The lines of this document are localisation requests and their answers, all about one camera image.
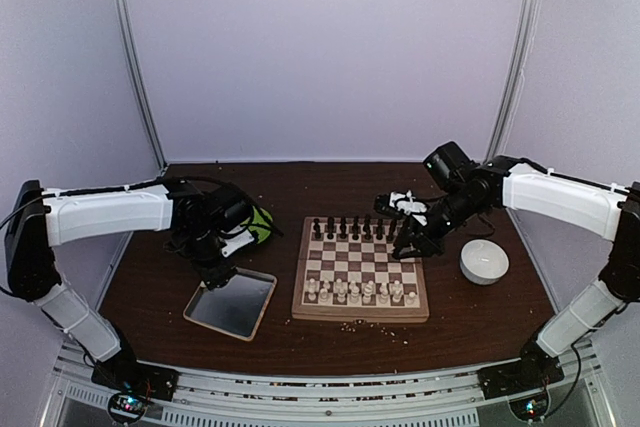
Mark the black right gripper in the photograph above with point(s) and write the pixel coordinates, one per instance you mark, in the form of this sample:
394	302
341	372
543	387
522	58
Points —
429	245

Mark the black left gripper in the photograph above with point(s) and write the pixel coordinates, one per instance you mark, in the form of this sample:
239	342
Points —
211	276

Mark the white chess king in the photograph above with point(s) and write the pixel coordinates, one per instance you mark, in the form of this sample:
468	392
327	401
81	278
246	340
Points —
367	293

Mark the white chess queen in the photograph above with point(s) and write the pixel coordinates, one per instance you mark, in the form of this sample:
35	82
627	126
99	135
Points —
354	294

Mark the metal tray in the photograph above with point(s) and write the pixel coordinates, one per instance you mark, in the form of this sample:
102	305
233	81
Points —
237	308

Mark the white chess knight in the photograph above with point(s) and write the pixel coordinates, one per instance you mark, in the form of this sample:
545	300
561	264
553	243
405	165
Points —
324	296

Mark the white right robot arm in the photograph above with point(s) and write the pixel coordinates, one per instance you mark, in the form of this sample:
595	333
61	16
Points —
563	220

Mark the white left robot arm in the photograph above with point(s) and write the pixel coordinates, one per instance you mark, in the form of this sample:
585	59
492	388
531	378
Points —
46	221

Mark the black chess pieces row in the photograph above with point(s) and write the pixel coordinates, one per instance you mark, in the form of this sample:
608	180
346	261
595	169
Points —
364	229

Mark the wooden chess board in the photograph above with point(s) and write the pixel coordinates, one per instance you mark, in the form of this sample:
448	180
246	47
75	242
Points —
357	263

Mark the green plate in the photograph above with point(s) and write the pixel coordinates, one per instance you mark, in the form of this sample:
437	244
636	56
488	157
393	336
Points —
260	225

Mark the white bowl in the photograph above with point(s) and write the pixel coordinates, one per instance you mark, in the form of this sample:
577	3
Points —
483	262

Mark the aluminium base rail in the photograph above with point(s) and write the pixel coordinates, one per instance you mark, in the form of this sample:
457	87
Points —
446	397

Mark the aluminium frame post right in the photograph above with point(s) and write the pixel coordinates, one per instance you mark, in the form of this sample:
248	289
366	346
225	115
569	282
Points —
515	78

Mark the aluminium frame post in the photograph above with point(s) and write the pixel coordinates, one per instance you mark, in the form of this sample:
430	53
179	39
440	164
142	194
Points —
515	78
137	82

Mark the aluminium frame post left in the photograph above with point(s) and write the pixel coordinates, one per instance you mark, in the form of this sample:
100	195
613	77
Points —
137	82

